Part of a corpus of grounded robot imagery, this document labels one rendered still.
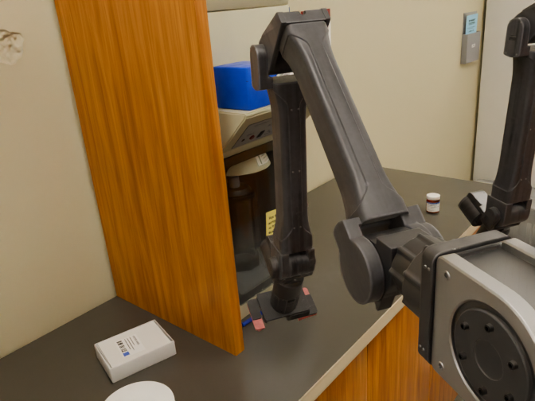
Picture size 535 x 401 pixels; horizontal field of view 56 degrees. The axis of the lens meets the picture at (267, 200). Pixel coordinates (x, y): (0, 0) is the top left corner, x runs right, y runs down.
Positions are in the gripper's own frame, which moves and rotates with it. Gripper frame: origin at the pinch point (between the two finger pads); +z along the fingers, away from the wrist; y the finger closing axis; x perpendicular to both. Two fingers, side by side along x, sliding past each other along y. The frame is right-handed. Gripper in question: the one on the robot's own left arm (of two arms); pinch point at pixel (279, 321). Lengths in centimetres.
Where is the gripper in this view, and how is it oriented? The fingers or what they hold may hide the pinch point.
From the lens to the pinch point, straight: 117.7
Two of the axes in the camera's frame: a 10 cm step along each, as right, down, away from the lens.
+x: 3.1, 7.4, -5.9
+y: -9.4, 1.8, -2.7
